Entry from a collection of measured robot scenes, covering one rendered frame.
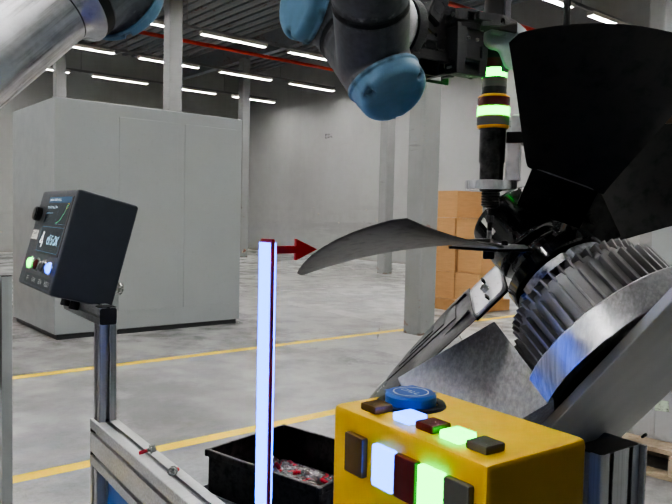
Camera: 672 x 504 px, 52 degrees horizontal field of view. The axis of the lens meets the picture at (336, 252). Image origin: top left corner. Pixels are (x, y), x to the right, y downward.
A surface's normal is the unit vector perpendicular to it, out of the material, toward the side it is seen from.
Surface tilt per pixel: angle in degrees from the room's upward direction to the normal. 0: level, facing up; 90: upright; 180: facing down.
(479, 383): 55
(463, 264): 90
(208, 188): 90
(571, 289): 67
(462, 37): 90
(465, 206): 90
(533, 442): 0
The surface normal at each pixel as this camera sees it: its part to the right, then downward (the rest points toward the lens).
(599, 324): -0.55, -0.33
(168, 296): 0.64, 0.05
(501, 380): -0.25, -0.54
